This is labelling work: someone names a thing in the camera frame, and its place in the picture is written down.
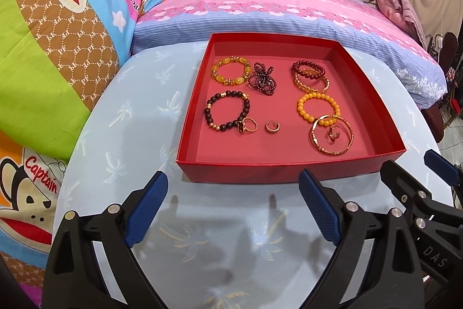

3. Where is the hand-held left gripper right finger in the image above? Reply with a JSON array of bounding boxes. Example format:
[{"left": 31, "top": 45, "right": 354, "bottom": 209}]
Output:
[{"left": 298, "top": 169, "right": 422, "bottom": 309}]

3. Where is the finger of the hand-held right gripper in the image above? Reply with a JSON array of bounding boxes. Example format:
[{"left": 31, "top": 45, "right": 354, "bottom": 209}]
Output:
[
  {"left": 380, "top": 159, "right": 446, "bottom": 231},
  {"left": 424, "top": 149, "right": 463, "bottom": 187}
]

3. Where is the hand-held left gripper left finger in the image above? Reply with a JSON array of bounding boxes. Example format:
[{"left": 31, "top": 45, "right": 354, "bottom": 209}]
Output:
[{"left": 43, "top": 170, "right": 169, "bottom": 309}]

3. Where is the plain gold bangle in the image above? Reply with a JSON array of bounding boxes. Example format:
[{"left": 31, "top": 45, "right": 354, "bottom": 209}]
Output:
[{"left": 311, "top": 115, "right": 354, "bottom": 157}]

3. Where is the red cardboard box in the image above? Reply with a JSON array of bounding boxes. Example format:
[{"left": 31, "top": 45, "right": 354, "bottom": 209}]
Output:
[{"left": 176, "top": 33, "right": 406, "bottom": 185}]

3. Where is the yellow round bead bracelet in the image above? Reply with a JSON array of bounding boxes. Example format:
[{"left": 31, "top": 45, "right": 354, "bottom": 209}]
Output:
[{"left": 297, "top": 93, "right": 342, "bottom": 122}]

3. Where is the gold ring with dark stone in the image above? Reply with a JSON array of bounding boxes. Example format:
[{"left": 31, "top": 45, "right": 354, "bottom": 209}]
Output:
[{"left": 237, "top": 117, "right": 258, "bottom": 133}]

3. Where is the dark wooden bead bracelet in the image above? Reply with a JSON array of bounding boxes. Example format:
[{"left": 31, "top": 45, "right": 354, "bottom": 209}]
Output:
[{"left": 204, "top": 90, "right": 252, "bottom": 132}]

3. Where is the purple bead flower ornament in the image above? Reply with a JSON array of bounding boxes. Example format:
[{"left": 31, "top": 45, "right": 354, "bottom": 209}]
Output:
[{"left": 248, "top": 62, "right": 278, "bottom": 96}]

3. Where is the dark red bead bracelet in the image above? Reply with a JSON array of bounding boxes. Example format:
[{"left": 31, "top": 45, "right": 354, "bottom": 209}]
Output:
[{"left": 292, "top": 59, "right": 326, "bottom": 80}]

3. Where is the purple quilted cloth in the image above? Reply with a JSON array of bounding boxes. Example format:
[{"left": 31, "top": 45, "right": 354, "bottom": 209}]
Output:
[{"left": 374, "top": 0, "right": 429, "bottom": 49}]

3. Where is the colourful monkey print blanket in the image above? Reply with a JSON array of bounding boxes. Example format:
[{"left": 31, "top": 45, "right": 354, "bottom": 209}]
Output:
[{"left": 0, "top": 0, "right": 149, "bottom": 309}]

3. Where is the pink and blue striped pillow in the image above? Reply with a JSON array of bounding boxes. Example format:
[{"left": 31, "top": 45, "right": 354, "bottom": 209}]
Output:
[{"left": 130, "top": 0, "right": 447, "bottom": 111}]

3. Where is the gold chain link bangle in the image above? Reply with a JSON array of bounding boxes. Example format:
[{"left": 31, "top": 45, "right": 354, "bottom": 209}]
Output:
[{"left": 295, "top": 72, "right": 330, "bottom": 94}]

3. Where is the amber oval bead bracelet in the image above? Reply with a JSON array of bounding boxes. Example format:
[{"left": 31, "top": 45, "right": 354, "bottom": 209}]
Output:
[{"left": 211, "top": 56, "right": 252, "bottom": 87}]

